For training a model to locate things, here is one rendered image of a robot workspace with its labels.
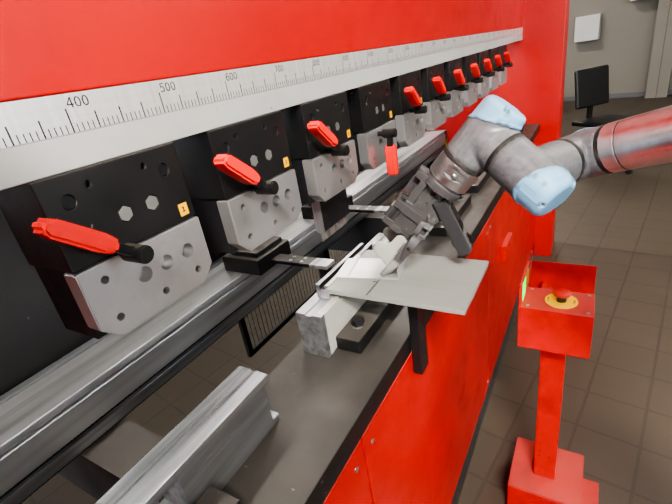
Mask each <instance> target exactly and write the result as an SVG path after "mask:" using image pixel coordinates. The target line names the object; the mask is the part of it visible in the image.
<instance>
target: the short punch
mask: <svg viewBox="0 0 672 504"><path fill-rule="evenodd" d="M311 206H312V211H313V216H314V222H315V227H316V231H317V232H318V233H321V239H322V242H324V241H325V240H326V239H327V238H329V237H330V236H331V235H332V234H334V233H335V232H336V231H337V230H339V229H340V228H341V227H342V226H344V225H345V224H346V223H347V218H346V216H347V215H348V214H349V206H348V199H347V193H346V188H345V189H344V190H342V191H341V192H339V193H338V194H336V195H335V196H333V197H332V198H330V199H329V200H327V201H326V202H322V201H315V202H313V203H312V204H311Z"/></svg>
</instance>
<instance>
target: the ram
mask: <svg viewBox="0 0 672 504"><path fill-rule="evenodd" d="M522 27H523V0H0V103H3V102H10V101H17V100H24V99H31V98H38V97H45V96H52V95H58V94H65V93H72V92H79V91H86V90H93V89H100V88H107V87H114V86H121V85H128V84H135V83H142V82H149V81H155V80H162V79H169V78H176V77H183V76H190V75H197V74H204V73H211V72H218V71H225V70H232V69H239V68H246V67H252V66H259V65H266V64H273V63H280V62H287V61H294V60H301V59H308V58H315V57H322V56H329V55H336V54H343V53H350V52H356V51H363V50H370V49H377V48H384V47H391V46H398V45H405V44H412V43H419V42H426V41H433V40H440V39H447V38H453V37H460V36H467V35H474V34H481V33H488V32H495V31H502V30H509V29H516V28H522ZM522 37H523V34H520V35H515V36H511V37H506V38H502V39H497V40H493V41H488V42H484V43H479V44H475V45H470V46H465V47H461V48H456V49H452V50H447V51H443V52H438V53H434V54H429V55H425V56H420V57H415V58H411V59H406V60H402V61H397V62H393V63H388V64H384V65H379V66H375V67H370V68H366V69H361V70H356V71H352V72H347V73H343V74H338V75H334V76H329V77H325V78H320V79H316V80H311V81H306V82H302V83H297V84H293V85H288V86H284V87H279V88H275V89H270V90H266V91H261V92H257V93H252V94H247V95H243V96H238V97H234V98H229V99H225V100H220V101H216V102H211V103H207V104H202V105H197V106H193V107H188V108H184V109H179V110H175V111H170V112H166V113H161V114H157V115H152V116H148V117H143V118H138V119H134V120H129V121H125V122H120V123H116V124H111V125H107V126H102V127H98V128H93V129H88V130H84V131H79V132H75V133H70V134H66V135H61V136H57V137H52V138H48V139H43V140H39V141H34V142H29V143H25V144H20V145H16V146H11V147H7V148H2V149H0V191H2V190H5V189H9V188H12V187H16V186H19V185H23V184H26V183H30V182H33V181H36V180H40V179H43V178H47V177H50V176H54V175H57V174H61V173H64V172H68V171H71V170H74V169H78V168H81V167H85V166H88V165H92V164H95V163H99V162H102V161H106V160H109V159H112V158H116V157H119V156H123V155H126V154H130V153H133V152H137V151H140V150H144V149H147V148H150V147H154V146H157V145H161V144H164V143H168V142H171V141H175V140H178V139H182V138H185V137H188V136H192V135H195V134H199V133H202V132H206V131H209V130H213V129H216V128H219V127H223V126H226V125H230V124H233V123H237V122H240V121H244V120H247V119H251V118H254V117H257V116H261V115H264V114H268V113H271V112H275V111H278V110H282V109H285V108H289V107H292V106H295V105H299V104H302V103H306V102H309V101H313V100H316V99H320V98H323V97H327V96H330V95H333V94H337V93H340V92H344V91H347V90H351V89H354V88H358V87H361V86H365V85H368V84H371V83H375V82H378V81H382V80H385V79H389V78H392V77H396V76H399V75H403V74H406V73H409V72H413V71H416V70H420V69H423V68H427V67H430V66H434V65H437V64H441V63H444V62H447V61H451V60H454V59H458V58H461V57H465V56H468V55H472V54H475V53H479V52H482V51H485V50H489V49H492V48H496V47H499V46H503V45H506V44H510V43H513V42H517V41H520V40H522Z"/></svg>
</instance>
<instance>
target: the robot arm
mask: <svg viewBox="0 0 672 504"><path fill-rule="evenodd" d="M525 123H526V118H525V116H524V115H523V114H522V113H521V112H520V111H519V110H518V109H516V108H515V107H514V106H512V105H511V104H510V103H508V102H507V101H505V100H504V99H502V98H500V97H499V96H496V95H488V96H486V97H485V98H484V99H483V100H482V101H481V103H480V104H479V105H478V106H477V107H476V109H475V110H474V111H473V112H472V113H471V114H469V115H468V118H467V120H466V121H465V122H464V124H463V125H462V126H461V127H460V129H459V130H458V131H457V133H456V134H455V135H454V137H453V138H452V139H451V141H450V142H449V143H448V144H447V146H446V147H445V149H443V151H442V152H441V153H440V155H439V156H438V157H437V159H436V160H435V161H434V162H433V164H432V165H431V167H430V169H429V168H427V167H426V166H425V165H423V164H422V165H421V167H420V168H419V169H418V171H417V172H416V173H415V175H414V176H413V177H412V179H411V180H410V181H409V183H408V184H407V185H406V187H404V189H403V190H401V191H400V192H399V193H398V194H397V195H396V198H395V199H394V201H393V203H392V204H391V205H390V207H389V208H388V209H387V211H386V212H385V214H384V215H385V216H384V217H383V219H382V221H383V222H385V223H386V224H387V225H389V227H386V228H385V229H384V230H383V234H384V236H385V237H386V238H387V239H388V240H389V242H390V243H387V242H381V241H378V242H376V243H375V245H374V251H375V252H376V253H377V255H378V256H379V257H380V258H381V259H382V261H383V262H384V263H385V264H386V267H385V268H384V270H383V271H382V272H381V273H380V276H385V275H388V274H390V273H392V272H393V271H394V270H395V269H396V268H397V267H398V266H399V265H400V264H401V263H402V262H403V261H404V260H405V259H406V258H407V257H408V255H409V254H410V253H411V252H412V251H413V250H414V248H415V247H416V246H417V244H418V243H420V242H421V241H422V240H423V239H424V238H425V237H426V236H427V234H428V233H429V232H430V231H431V229H432V228H433V226H434V224H436V223H438V221H439V218H440V220H441V221H442V223H443V225H444V227H445V229H446V231H447V233H448V235H449V237H450V239H451V242H452V245H453V247H454V248H455V249H456V251H457V253H458V255H459V256H464V255H467V254H470V253H471V252H472V237H471V235H470V234H469V233H468V232H467V230H466V228H465V226H464V224H463V222H462V220H461V218H460V216H459V214H458V212H457V210H456V208H455V206H454V204H453V202H456V201H457V200H458V199H459V198H460V197H461V196H462V194H464V193H466V191H467V190H468V189H469V188H470V187H471V186H472V184H473V183H474V182H475V181H476V180H477V179H478V178H479V176H480V175H481V174H482V173H483V172H484V171H485V172H486V173H488V175H490V176H491V177H492V178H493V179H494V180H495V181H496V182H497V183H498V184H499V185H500V186H501V187H502V188H503V189H504V190H505V191H506V192H507V193H508V194H509V195H510V196H511V197H512V198H513V200H514V201H515V202H516V203H517V204H519V205H521V206H523V207H524V208H525V209H526V210H527V211H528V212H529V213H531V214H532V215H534V216H543V215H545V214H548V213H549V212H551V211H552V210H553V209H555V208H557V207H558V206H559V205H560V204H562V203H563V202H564V201H565V200H566V199H567V198H568V197H569V196H570V194H571V193H572V192H573V190H574V189H575V186H576V182H578V181H580V180H582V179H585V178H589V177H594V176H600V175H605V174H611V173H616V172H621V171H627V170H633V169H638V168H644V167H649V166H655V165H661V164H666V163H672V105H670V106H667V107H663V108H660V109H656V110H653V111H649V112H646V113H642V114H639V115H635V116H632V117H628V118H625V119H621V120H618V121H614V122H611V123H608V124H605V125H601V126H597V127H588V128H583V129H580V130H578V131H576V132H574V133H572V134H570V135H567V136H565V137H562V138H559V139H556V140H553V141H551V142H548V143H545V144H543V145H540V146H536V145H535V144H534V143H532V142H531V141H530V140H529V139H528V138H527V137H525V136H524V135H523V134H522V133H521V132H520V131H521V130H522V127H523V126H524V124H525ZM434 191H435V192H434ZM394 220H395V221H394Z"/></svg>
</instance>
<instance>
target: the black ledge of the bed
mask: <svg viewBox="0 0 672 504"><path fill-rule="evenodd" d="M539 131H540V123H538V124H524V126H523V132H522V134H523V135H524V136H525V137H527V138H528V139H529V140H530V141H531V142H532V143H533V141H534V140H535V138H536V136H537V134H538V133H539ZM504 191H505V190H504V189H503V188H502V187H501V186H500V185H499V184H498V183H497V182H496V181H495V180H494V179H493V178H492V177H491V176H490V177H489V178H488V180H487V181H486V183H485V184H484V185H483V187H482V188H481V189H480V191H479V192H478V193H464V194H463V195H471V203H470V205H469V206H468V207H467V209H466V210H465V211H464V213H463V214H462V216H461V217H460V218H461V220H462V222H463V224H464V226H465V228H466V230H467V232H468V233H469V234H470V235H471V237H472V246H473V244H474V243H475V241H476V239H477V238H478V236H479V234H480V232H481V231H482V229H483V227H484V226H485V224H486V222H487V220H488V219H489V217H490V215H491V214H492V212H493V210H494V208H495V207H496V205H497V203H498V201H499V200H500V198H501V196H502V195H503V193H504ZM410 254H420V255H431V256H441V257H452V258H463V259H465V258H466V256H467V255H468V254H467V255H464V256H459V255H458V253H457V251H456V249H455V248H454V247H453V245H452V242H451V239H450V237H449V235H447V236H446V237H443V236H430V235H428V236H427V238H426V239H425V240H422V241H421V242H420V243H418V244H417V246H416V247H415V248H414V250H413V251H412V252H411V253H410ZM411 351H412V347H411V337H410V327H409V316H408V306H403V305H396V307H395V308H394V309H393V311H392V312H391V313H390V315H389V316H388V318H387V319H386V320H385V322H384V323H383V324H382V326H381V327H380V329H379V330H378V331H377V333H376V334H375V335H374V337H373V338H372V340H371V341H370V342H369V344H368V345H367V347H366V348H365V349H364V351H363V352H362V353H361V354H358V353H354V352H350V351H346V350H341V349H338V348H337V349H336V350H335V351H334V352H333V354H332V355H331V356H330V357H329V358H327V357H323V356H319V355H315V354H311V353H308V352H304V349H303V344H302V340H301V341H300V342H299V343H298V344H297V345H296V346H295V347H294V348H293V349H292V350H291V351H290V352H289V353H288V354H287V356H286V357H285V358H284V359H283V360H282V361H281V362H280V363H279V364H278V365H277V366H276V367H275V368H274V369H273V370H272V371H271V373H270V374H269V375H268V378H269V381H268V383H267V384H266V385H265V386H264V390H265V393H266V396H267V400H268V403H269V407H270V410H271V411H274V412H277V413H278V414H279V417H280V419H279V420H278V421H277V423H276V424H275V425H274V426H273V428H272V429H271V430H270V431H269V433H268V434H267V435H266V436H265V437H264V439H263V440H262V441H261V442H260V444H259V445H258V446H257V447H256V449H255V450H254V451H253V452H252V454H251V455H250V456H249V457H248V458H247V460H246V461H245V462H244V463H243V465H242V466H241V467H240V468H239V470H238V471H237V472H236V473H235V474H234V476H233V477H232V478H231V479H230V481H229V482H228V483H227V484H226V486H225V487H224V488H223V489H222V491H223V492H225V493H227V494H229V495H231V496H233V497H234V498H236V499H238V500H239V501H240V503H241V504H323V502H324V501H325V499H326V497H327V495H328V494H329V492H330V490H331V489H332V487H333V485H334V483H335V482H336V480H337V478H338V476H339V475H340V473H341V471H342V470H343V468H344V466H345V464H346V463H347V461H348V459H349V458H350V456H351V454H352V452H353V451H354V449H355V447H356V446H357V444H358V442H359V440H360V439H361V437H362V435H363V434H364V432H365V430H366V428H367V427H368V425H369V423H370V421H371V420H372V418H373V416H374V415H375V413H376V411H377V409H378V408H379V406H380V404H381V403H382V401H383V399H384V397H385V396H386V394H387V392H388V391H389V389H390V387H391V385H392V384H393V382H394V380H395V379H396V377H397V375H398V373H399V372H400V370H401V368H402V366H403V365H404V363H405V361H406V360H407V358H408V356H409V354H410V353H411Z"/></svg>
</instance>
